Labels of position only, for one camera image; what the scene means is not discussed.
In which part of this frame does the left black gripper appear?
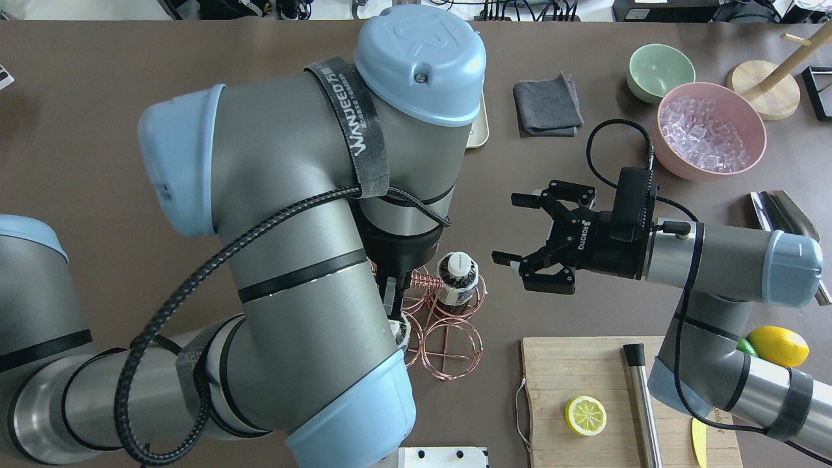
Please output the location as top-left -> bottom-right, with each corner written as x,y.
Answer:
359,221 -> 443,320

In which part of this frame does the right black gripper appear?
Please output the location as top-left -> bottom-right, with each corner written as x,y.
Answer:
491,180 -> 647,295

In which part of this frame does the copper wire bottle basket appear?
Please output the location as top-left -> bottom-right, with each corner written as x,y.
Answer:
367,257 -> 487,382

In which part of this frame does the tea bottle white cap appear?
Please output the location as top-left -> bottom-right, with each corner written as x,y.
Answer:
435,252 -> 480,316
387,312 -> 413,352

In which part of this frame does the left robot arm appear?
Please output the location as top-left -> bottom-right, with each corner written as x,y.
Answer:
2,4 -> 486,467

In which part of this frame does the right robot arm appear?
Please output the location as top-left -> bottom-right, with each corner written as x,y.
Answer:
491,174 -> 830,464

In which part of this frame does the bamboo cutting board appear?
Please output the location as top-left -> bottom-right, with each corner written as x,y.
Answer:
522,337 -> 743,467

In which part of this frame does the cream rabbit tray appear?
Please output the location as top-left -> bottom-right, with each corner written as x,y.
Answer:
466,93 -> 490,150

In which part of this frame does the grey folded cloth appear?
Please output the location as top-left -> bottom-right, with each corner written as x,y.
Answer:
512,72 -> 584,137

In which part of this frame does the steel muddler black tip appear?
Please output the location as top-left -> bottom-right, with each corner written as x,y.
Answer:
622,343 -> 664,467

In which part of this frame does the half lemon slice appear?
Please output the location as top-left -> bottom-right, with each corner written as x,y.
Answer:
564,396 -> 607,436

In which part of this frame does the pink bowl of ice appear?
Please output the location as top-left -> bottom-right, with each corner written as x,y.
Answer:
653,82 -> 767,181

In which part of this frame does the green bowl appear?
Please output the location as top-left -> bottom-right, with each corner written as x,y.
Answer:
627,44 -> 696,104

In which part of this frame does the green lime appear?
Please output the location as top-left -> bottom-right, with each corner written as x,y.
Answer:
736,338 -> 759,358

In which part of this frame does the steel ice scoop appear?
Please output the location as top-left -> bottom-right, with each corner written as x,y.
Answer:
749,190 -> 830,308

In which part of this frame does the yellow plastic knife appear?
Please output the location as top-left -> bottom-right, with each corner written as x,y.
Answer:
690,418 -> 708,468

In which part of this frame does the yellow lemon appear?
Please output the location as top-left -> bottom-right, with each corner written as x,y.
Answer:
746,326 -> 809,367

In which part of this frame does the wooden mug tree stand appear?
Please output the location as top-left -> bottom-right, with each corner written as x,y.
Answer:
725,21 -> 831,121

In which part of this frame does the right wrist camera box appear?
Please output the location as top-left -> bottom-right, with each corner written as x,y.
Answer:
610,168 -> 656,242

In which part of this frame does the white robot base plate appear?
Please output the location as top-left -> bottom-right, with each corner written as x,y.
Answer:
396,447 -> 489,467

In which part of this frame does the black frame box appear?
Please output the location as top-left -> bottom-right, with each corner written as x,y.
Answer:
800,66 -> 831,122

